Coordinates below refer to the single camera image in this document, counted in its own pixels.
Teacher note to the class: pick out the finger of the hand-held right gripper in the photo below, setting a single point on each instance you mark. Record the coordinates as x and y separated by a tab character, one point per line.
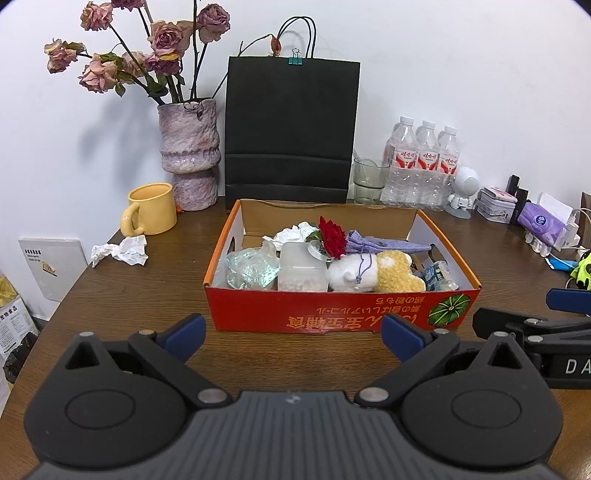
508	323
570	301

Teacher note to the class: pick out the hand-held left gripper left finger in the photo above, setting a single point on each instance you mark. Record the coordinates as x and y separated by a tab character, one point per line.
187	334

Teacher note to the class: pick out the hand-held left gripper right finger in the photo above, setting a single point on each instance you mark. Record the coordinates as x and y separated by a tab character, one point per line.
401	337

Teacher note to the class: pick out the red cardboard box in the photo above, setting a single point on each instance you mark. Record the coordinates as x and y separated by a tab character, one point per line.
258	309

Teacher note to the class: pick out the white paper ball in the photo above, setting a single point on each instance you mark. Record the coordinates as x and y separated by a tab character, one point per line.
295	233

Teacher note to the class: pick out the translucent plastic container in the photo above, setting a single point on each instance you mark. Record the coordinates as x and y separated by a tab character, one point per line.
302	270

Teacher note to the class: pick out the neon green toy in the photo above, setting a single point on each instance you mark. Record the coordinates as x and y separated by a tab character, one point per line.
584	270

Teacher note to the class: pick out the blue card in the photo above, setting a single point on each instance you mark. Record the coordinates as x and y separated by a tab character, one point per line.
558	263

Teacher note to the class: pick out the white and yellow plush toy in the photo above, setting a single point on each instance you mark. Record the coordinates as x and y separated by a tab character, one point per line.
397	274

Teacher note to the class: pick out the small blue packet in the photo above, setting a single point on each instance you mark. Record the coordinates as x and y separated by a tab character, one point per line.
441	277

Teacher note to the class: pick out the purple tissue packet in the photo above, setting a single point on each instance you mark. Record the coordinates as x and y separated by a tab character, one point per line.
540	224

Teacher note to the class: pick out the clear crinkled plastic bag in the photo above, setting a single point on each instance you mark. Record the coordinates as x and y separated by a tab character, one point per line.
251	270

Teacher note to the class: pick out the white paper box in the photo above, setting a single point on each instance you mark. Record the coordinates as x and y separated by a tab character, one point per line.
556	205

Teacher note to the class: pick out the crumpled white tissue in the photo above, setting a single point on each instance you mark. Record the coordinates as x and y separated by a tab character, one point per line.
124	249

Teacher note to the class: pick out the grey tin box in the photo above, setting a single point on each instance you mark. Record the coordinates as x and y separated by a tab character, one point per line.
494	207

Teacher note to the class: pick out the red artificial rose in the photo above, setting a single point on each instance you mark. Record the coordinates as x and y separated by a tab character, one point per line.
333	237

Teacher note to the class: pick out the yellow mug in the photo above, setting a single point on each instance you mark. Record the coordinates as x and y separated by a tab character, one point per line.
154	210

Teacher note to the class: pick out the white robot figure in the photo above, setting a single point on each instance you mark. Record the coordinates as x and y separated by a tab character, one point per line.
465	182

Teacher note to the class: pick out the white flat board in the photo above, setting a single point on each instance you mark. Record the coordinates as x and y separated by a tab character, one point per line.
53	267

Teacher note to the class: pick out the clear glass cup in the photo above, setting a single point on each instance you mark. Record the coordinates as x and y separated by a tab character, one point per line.
369	177

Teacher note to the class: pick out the black plastic bag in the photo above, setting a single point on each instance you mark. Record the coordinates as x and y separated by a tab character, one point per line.
21	357

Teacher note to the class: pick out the clear water bottle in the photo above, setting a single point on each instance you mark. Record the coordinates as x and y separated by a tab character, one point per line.
427	161
449	164
400	161

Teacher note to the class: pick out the yellow and white package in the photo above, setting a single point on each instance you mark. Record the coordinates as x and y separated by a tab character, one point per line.
14	318

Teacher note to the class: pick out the mottled purple ceramic vase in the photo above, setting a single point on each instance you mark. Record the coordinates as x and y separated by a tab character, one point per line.
189	147

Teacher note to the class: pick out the black paper bag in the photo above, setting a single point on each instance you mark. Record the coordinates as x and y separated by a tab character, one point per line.
291	129

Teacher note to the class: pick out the teal binder clip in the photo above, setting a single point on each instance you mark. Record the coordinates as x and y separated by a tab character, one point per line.
295	60

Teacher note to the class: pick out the dried pink roses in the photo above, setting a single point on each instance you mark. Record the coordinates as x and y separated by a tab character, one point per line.
166	39

